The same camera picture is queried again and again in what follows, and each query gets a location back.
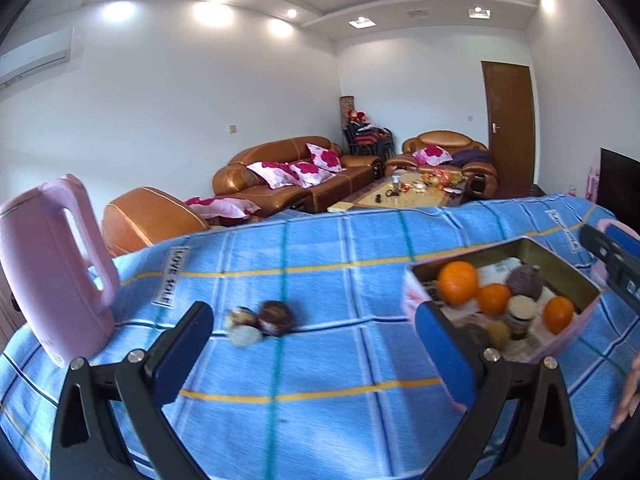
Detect brown kiwi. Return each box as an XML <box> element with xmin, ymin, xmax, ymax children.
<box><xmin>486</xmin><ymin>321</ymin><xmax>512</xmax><ymax>351</ymax></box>

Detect person's right hand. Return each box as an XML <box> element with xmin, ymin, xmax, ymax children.
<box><xmin>611</xmin><ymin>350</ymin><xmax>640</xmax><ymax>431</ymax></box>

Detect large orange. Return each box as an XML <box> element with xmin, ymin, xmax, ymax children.
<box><xmin>437</xmin><ymin>260</ymin><xmax>480</xmax><ymax>306</ymax></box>

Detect pink electric kettle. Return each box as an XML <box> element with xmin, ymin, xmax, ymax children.
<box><xmin>0</xmin><ymin>174</ymin><xmax>121</xmax><ymax>368</ymax></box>

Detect blue striped blanket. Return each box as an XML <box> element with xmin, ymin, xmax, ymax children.
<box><xmin>0</xmin><ymin>192</ymin><xmax>640</xmax><ymax>480</ymax></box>

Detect pile of snacks and oranges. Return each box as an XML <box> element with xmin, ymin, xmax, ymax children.
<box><xmin>422</xmin><ymin>170</ymin><xmax>466</xmax><ymax>191</ymax></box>

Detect brown wooden door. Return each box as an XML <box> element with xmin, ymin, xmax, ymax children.
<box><xmin>481</xmin><ymin>61</ymin><xmax>537</xmax><ymax>198</ymax></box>

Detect small orange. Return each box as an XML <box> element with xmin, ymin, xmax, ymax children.
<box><xmin>542</xmin><ymin>296</ymin><xmax>576</xmax><ymax>335</ymax></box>

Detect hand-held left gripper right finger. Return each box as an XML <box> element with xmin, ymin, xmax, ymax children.
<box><xmin>415</xmin><ymin>300</ymin><xmax>593</xmax><ymax>480</ymax></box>

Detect pale round fruit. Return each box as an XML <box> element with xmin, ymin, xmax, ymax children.
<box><xmin>230</xmin><ymin>326</ymin><xmax>264</xmax><ymax>347</ymax></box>

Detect white air conditioner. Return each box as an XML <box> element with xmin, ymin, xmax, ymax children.
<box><xmin>0</xmin><ymin>27</ymin><xmax>75</xmax><ymax>86</ymax></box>

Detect glass coffee table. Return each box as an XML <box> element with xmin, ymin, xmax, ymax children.
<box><xmin>327</xmin><ymin>170</ymin><xmax>468</xmax><ymax>211</ymax></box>

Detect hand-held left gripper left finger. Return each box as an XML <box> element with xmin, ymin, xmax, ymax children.
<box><xmin>50</xmin><ymin>301</ymin><xmax>215</xmax><ymax>480</ymax></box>

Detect black screen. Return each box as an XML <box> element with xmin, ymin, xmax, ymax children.
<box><xmin>600</xmin><ymin>147</ymin><xmax>640</xmax><ymax>216</ymax></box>

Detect mandarin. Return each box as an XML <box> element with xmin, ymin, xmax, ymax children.
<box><xmin>476</xmin><ymin>282</ymin><xmax>512</xmax><ymax>317</ymax></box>

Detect stacked dark chairs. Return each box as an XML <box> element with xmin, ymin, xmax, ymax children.
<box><xmin>342</xmin><ymin>122</ymin><xmax>396</xmax><ymax>157</ymax></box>

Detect brown leather sofa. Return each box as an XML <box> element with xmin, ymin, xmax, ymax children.
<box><xmin>212</xmin><ymin>136</ymin><xmax>382</xmax><ymax>214</ymax></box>

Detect white red floral pillow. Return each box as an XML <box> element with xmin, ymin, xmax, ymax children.
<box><xmin>246</xmin><ymin>161</ymin><xmax>301</xmax><ymax>191</ymax></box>
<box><xmin>185</xmin><ymin>196</ymin><xmax>261</xmax><ymax>221</ymax></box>
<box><xmin>415</xmin><ymin>145</ymin><xmax>453</xmax><ymax>166</ymax></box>
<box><xmin>290</xmin><ymin>160</ymin><xmax>336</xmax><ymax>187</ymax></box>
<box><xmin>306</xmin><ymin>143</ymin><xmax>343</xmax><ymax>172</ymax></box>

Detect pink tin box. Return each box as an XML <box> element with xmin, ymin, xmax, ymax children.
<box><xmin>401</xmin><ymin>237</ymin><xmax>603</xmax><ymax>413</ymax></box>

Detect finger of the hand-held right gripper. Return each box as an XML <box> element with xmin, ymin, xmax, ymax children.
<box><xmin>580</xmin><ymin>224</ymin><xmax>640</xmax><ymax>313</ymax></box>
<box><xmin>606</xmin><ymin>225</ymin><xmax>640</xmax><ymax>256</ymax></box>

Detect brown husked fruit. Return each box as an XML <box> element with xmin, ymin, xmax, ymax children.
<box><xmin>226</xmin><ymin>307</ymin><xmax>258</xmax><ymax>333</ymax></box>

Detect small glass jar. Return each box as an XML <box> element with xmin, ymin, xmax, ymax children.
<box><xmin>505</xmin><ymin>295</ymin><xmax>537</xmax><ymax>341</ymax></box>

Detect purple cloth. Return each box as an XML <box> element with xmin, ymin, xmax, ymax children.
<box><xmin>450</xmin><ymin>146</ymin><xmax>491</xmax><ymax>163</ymax></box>

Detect brown leather armchair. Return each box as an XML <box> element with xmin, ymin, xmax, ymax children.
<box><xmin>385</xmin><ymin>131</ymin><xmax>498</xmax><ymax>198</ymax></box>

